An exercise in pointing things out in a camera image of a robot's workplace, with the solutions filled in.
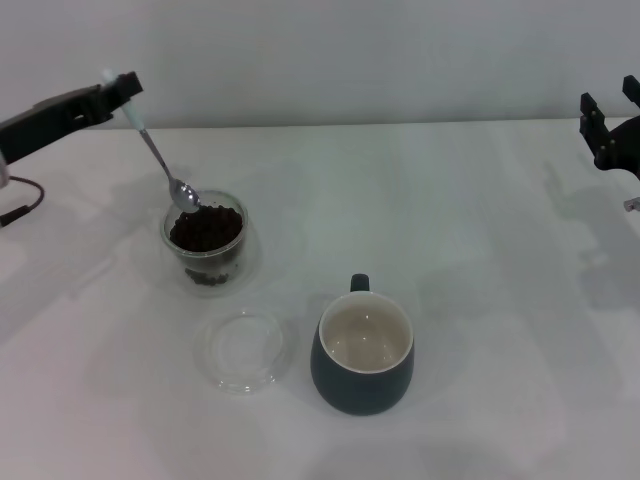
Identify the small clear glass dish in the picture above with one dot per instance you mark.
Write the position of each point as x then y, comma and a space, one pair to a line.
240, 350

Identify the coffee bean heap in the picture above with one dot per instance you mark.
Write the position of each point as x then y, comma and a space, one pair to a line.
207, 232

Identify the dark blue ceramic mug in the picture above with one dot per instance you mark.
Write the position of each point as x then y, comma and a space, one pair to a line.
360, 392

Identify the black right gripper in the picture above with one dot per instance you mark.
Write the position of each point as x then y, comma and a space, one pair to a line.
625, 150

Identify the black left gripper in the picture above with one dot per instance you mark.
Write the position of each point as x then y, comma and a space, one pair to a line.
45, 122

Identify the double-walled glass cup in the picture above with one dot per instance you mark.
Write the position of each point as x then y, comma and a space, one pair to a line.
245, 265

